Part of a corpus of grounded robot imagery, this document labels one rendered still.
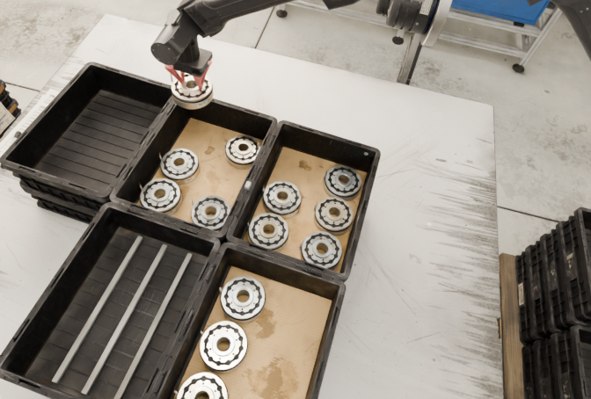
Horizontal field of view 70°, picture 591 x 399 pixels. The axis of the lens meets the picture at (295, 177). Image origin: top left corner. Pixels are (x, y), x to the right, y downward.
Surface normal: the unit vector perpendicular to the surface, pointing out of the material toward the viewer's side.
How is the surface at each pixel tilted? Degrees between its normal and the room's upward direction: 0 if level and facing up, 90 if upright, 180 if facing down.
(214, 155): 0
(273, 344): 0
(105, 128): 0
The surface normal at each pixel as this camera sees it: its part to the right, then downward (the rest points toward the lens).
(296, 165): 0.09, -0.55
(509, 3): -0.24, 0.80
